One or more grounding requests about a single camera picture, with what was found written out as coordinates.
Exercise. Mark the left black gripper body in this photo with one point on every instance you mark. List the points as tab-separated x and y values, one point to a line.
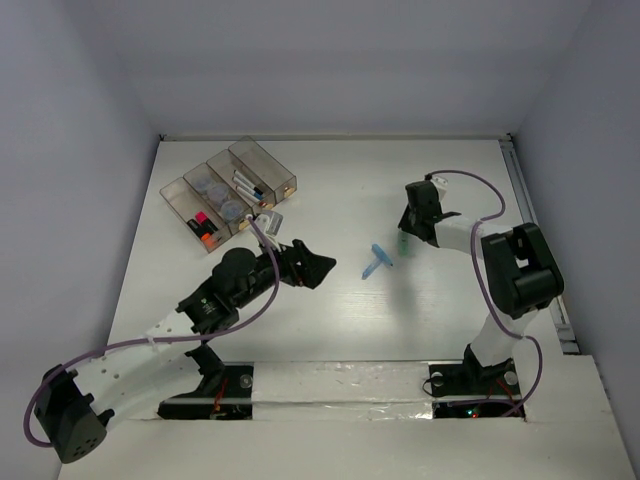
266	277

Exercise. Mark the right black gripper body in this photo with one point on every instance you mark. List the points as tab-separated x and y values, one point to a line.
409	219

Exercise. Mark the orange highlighter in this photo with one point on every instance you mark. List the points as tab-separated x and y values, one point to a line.
209	241

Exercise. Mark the clear jar of paperclips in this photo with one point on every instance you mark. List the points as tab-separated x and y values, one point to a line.
231	210

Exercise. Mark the red-capped white marker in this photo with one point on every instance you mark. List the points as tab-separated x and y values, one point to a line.
261	203

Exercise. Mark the pink highlighter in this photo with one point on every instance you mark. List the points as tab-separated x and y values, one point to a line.
206	223

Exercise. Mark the blue-capped white marker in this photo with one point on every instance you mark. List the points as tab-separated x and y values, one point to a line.
239	177

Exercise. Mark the black-capped white marker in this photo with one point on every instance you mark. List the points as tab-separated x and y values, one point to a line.
245	189

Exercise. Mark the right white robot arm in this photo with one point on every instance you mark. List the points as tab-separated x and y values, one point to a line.
516	271

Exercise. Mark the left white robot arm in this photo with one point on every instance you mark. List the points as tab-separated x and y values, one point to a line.
78	402

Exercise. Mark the clear four-compartment organizer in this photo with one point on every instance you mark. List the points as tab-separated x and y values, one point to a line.
276	181

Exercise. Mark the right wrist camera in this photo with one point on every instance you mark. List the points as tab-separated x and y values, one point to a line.
440	184

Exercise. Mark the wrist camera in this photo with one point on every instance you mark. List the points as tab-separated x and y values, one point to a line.
267	222
440	184

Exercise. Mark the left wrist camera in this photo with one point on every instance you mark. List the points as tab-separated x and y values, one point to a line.
267	222

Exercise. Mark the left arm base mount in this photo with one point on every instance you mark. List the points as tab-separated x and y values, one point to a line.
223	393

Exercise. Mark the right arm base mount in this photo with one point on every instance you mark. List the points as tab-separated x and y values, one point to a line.
468	389

